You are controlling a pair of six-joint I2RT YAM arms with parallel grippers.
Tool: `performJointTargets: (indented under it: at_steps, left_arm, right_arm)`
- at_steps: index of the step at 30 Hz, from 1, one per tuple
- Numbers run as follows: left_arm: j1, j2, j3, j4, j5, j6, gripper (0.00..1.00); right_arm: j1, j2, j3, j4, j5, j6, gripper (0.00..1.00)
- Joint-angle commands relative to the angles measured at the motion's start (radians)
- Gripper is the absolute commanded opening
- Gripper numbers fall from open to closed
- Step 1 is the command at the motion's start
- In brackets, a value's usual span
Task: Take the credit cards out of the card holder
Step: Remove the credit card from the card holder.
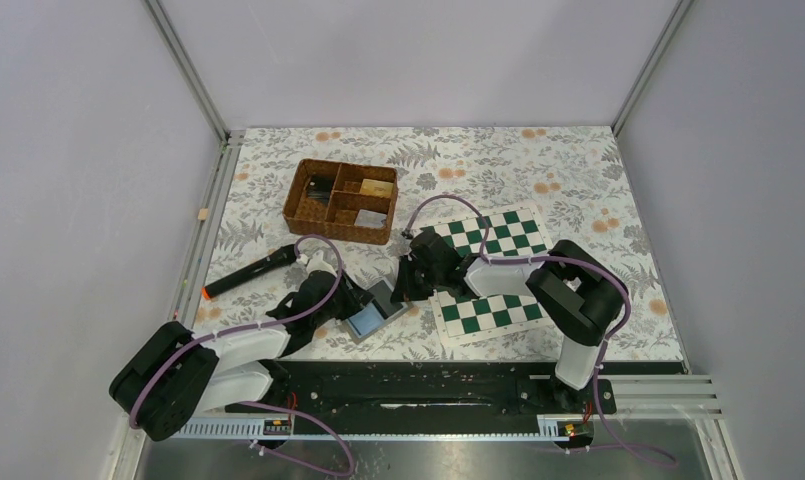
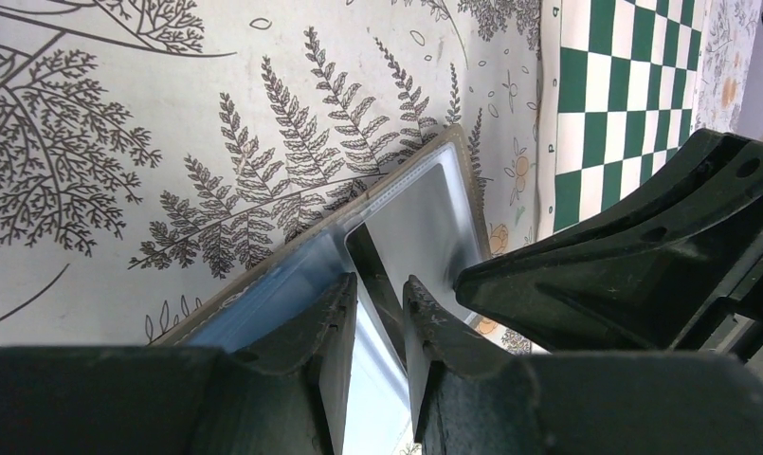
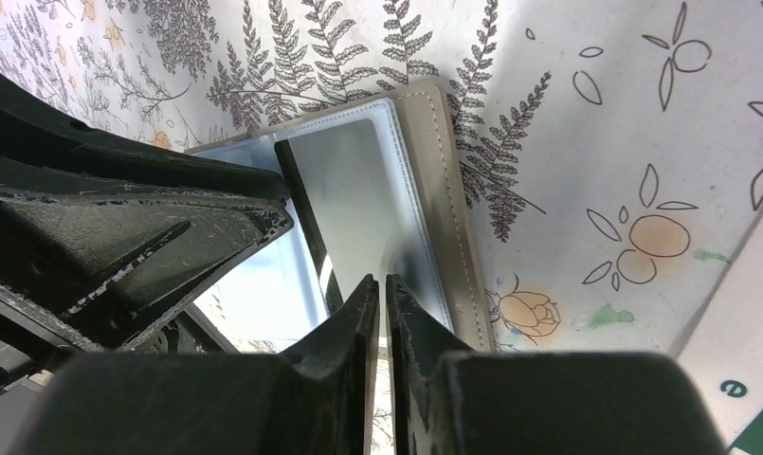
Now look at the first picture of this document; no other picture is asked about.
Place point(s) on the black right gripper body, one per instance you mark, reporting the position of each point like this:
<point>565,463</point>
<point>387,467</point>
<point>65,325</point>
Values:
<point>431,277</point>

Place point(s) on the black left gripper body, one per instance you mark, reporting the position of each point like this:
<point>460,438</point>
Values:
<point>332,311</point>

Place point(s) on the silver metal card holder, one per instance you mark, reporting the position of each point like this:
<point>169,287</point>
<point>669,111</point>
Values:
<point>377,314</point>

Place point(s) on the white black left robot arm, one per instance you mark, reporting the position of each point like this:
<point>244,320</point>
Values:
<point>178,373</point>

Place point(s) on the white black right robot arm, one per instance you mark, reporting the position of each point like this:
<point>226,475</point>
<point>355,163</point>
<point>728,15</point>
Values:
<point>585,301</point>

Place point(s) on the silver cards in basket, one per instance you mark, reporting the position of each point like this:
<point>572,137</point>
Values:
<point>370,219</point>

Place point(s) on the gold cards in basket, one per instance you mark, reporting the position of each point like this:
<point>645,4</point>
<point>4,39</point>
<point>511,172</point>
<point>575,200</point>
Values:
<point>377,188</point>

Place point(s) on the black cards in basket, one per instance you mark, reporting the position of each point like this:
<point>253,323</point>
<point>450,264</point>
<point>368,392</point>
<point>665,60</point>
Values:
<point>319,189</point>

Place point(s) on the floral patterned table mat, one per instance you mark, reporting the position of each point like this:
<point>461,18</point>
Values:
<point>574,176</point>

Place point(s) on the black microphone orange tip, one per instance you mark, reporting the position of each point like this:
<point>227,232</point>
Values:
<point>279,258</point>

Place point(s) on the green white chessboard mat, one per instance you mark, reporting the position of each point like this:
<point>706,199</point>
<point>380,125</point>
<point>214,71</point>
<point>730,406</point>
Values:
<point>515,230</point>

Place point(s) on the brown woven divided basket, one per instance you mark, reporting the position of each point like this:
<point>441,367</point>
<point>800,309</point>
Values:
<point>335,221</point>

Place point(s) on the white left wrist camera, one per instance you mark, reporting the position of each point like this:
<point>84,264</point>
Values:
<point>316,263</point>

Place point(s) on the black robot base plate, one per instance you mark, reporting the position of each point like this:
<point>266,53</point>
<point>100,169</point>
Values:
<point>431,398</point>

